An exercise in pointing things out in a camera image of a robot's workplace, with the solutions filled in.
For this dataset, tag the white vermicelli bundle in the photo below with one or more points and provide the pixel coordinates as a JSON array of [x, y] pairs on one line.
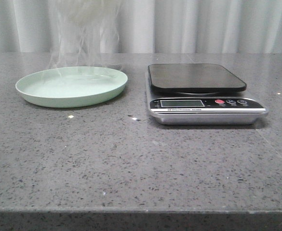
[[82, 31]]

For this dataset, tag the silver black kitchen scale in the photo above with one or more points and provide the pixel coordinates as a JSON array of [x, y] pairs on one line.
[[199, 94]]

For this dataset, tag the light green plate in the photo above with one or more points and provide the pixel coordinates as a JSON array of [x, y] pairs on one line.
[[70, 87]]

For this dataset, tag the white curtain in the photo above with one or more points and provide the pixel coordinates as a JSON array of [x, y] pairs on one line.
[[157, 26]]

